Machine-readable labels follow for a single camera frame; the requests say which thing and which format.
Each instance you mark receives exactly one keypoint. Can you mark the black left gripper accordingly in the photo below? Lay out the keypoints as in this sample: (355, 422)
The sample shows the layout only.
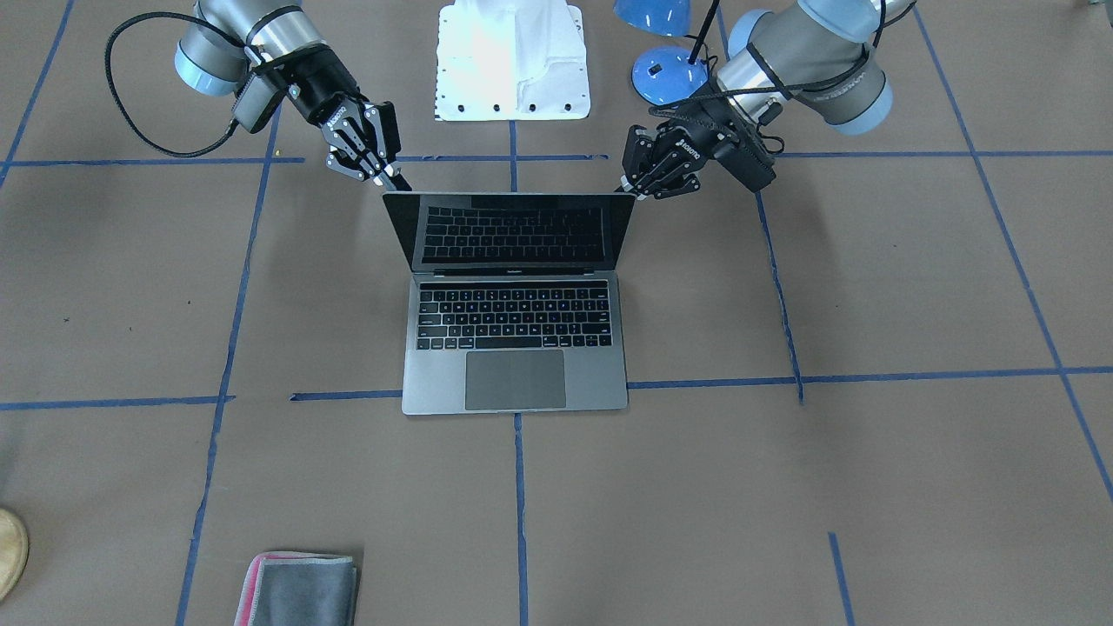
(701, 136)

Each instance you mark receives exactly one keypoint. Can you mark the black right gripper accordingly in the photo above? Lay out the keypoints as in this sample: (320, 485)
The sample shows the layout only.
(320, 87)

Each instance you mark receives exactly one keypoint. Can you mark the grey laptop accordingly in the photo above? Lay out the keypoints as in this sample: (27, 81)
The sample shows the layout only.
(514, 303)

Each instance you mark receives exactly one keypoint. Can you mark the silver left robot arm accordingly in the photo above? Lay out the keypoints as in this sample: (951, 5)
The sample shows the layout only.
(818, 53)

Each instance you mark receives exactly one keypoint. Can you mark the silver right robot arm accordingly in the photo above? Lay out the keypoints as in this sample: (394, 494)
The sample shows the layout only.
(268, 52)

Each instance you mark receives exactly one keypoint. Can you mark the blue desk lamp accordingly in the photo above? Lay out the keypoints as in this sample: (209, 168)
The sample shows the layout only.
(667, 74)

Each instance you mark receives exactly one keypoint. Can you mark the grey and pink folded cloth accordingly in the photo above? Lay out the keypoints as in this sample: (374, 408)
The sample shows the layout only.
(298, 588)

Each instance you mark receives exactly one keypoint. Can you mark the round wooden stand base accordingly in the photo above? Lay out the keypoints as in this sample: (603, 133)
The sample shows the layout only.
(15, 550)

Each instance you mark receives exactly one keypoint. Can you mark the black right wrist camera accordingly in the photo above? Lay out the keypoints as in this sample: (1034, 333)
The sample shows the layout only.
(257, 102)

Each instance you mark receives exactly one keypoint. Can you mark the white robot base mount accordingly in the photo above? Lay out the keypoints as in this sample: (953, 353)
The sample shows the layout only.
(511, 60)

